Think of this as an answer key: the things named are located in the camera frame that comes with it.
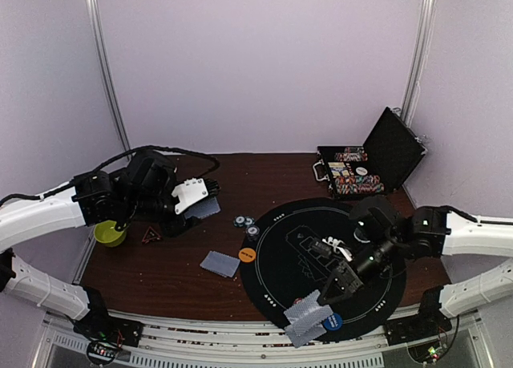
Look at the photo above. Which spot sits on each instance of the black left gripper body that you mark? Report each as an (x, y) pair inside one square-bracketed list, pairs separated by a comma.
[(172, 228)]

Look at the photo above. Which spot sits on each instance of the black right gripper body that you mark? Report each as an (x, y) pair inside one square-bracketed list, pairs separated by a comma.
[(346, 275)]

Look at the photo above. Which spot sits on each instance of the blue small blind button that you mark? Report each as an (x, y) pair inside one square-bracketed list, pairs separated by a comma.
[(333, 322)]

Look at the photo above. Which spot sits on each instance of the grey playing card deck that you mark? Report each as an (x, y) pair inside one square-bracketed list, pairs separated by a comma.
[(203, 209)]

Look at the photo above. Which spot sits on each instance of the dealt card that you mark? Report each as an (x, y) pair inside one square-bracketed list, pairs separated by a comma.
[(301, 339)]

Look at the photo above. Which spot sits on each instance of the purple poker chip stack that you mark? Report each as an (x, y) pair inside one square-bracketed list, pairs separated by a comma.
[(252, 233)]

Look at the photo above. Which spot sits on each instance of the orange big blind button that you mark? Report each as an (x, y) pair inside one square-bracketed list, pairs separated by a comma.
[(247, 255)]

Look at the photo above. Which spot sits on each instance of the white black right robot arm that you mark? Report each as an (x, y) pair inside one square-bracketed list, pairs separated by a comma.
[(430, 232)]

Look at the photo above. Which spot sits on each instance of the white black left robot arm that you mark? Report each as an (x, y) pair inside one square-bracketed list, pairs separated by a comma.
[(167, 186)]

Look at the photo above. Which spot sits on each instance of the black red triangle marker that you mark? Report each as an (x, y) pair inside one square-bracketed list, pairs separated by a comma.
[(150, 235)]

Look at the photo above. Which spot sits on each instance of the round black poker mat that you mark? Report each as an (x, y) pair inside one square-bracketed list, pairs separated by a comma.
[(286, 269)]

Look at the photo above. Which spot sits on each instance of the lime green bowl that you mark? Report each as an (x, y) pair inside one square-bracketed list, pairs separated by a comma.
[(106, 234)]

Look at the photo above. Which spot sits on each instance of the poker chip row in case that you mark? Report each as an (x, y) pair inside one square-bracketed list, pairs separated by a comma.
[(360, 189), (351, 150), (351, 157), (368, 179)]

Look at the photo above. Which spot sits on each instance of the white dealer button in case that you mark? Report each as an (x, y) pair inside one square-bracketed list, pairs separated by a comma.
[(361, 171)]

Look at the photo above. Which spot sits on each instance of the blue playing card box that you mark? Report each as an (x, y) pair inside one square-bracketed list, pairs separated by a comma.
[(339, 169)]

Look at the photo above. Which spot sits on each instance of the black poker chip case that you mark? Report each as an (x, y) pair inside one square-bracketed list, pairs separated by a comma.
[(393, 150)]

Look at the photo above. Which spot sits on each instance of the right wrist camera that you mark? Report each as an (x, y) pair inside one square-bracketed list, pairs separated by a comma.
[(331, 247)]

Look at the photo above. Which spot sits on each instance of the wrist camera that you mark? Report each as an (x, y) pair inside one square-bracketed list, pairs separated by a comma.
[(193, 191), (331, 247)]

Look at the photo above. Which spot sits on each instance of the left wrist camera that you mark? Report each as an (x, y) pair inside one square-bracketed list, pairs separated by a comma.
[(193, 191)]

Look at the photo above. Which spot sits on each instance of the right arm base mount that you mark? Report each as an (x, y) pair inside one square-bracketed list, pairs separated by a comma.
[(415, 327)]

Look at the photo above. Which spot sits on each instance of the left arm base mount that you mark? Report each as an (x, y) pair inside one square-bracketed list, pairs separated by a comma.
[(108, 328)]

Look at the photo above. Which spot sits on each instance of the left aluminium corner post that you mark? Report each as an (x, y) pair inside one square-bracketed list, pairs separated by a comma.
[(106, 75)]

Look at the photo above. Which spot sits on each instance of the aluminium corner post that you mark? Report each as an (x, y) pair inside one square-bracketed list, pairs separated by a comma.
[(106, 75), (420, 54)]

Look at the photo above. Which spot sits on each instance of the right aluminium corner post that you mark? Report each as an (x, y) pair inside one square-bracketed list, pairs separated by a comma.
[(420, 54)]

